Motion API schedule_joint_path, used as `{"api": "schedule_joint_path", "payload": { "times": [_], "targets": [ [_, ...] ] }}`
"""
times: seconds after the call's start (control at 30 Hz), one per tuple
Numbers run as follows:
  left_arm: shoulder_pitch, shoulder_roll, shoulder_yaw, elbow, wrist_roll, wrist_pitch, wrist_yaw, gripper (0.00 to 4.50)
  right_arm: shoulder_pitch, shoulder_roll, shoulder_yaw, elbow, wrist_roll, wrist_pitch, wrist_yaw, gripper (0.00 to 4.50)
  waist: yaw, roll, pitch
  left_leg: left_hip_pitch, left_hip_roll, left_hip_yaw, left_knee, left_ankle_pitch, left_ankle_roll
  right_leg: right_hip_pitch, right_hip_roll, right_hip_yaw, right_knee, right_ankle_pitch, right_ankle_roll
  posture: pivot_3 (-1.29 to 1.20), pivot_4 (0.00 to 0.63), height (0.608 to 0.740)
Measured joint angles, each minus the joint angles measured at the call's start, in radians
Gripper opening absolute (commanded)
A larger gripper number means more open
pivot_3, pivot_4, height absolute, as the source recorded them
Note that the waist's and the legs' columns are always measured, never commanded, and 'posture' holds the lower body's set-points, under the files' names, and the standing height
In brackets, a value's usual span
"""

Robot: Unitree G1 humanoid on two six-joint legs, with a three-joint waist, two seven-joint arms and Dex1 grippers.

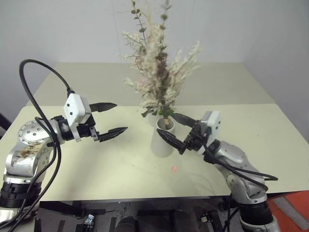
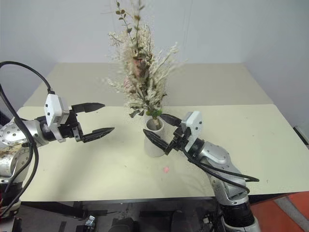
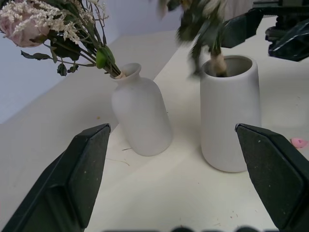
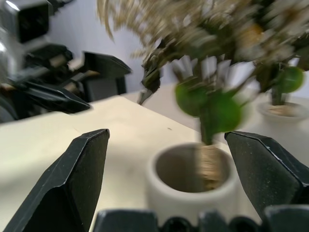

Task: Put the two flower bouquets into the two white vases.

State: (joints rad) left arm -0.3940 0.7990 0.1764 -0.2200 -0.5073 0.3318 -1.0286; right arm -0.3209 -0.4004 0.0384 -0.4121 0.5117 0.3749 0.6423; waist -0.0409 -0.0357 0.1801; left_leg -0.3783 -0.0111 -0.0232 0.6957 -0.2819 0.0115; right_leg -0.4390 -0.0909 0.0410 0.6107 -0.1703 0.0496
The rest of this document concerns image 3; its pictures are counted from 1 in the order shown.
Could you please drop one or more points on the white narrow-neck ceramic vase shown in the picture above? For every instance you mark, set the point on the white narrow-neck ceramic vase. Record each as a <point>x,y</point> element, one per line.
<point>142,116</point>

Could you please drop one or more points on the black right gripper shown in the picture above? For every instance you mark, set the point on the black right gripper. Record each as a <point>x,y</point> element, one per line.
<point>289,9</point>

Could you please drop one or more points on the pink flower petal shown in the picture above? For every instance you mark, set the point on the pink flower petal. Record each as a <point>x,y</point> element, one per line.
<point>299,142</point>

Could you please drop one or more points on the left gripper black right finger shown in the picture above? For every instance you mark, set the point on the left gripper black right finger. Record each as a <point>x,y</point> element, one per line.
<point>272,174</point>

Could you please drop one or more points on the green leafy white flower bouquet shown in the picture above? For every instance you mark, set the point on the green leafy white flower bouquet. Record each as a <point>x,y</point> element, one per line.
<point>205,29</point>

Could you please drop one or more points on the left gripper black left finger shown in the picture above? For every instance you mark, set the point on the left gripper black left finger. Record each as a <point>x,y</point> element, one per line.
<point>72,174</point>

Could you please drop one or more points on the white cylindrical ceramic vase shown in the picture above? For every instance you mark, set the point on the white cylindrical ceramic vase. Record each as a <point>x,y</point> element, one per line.
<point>229,116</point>

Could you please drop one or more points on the pink rose white flower bouquet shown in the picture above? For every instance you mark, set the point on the pink rose white flower bouquet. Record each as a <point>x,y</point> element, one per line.
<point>60,31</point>

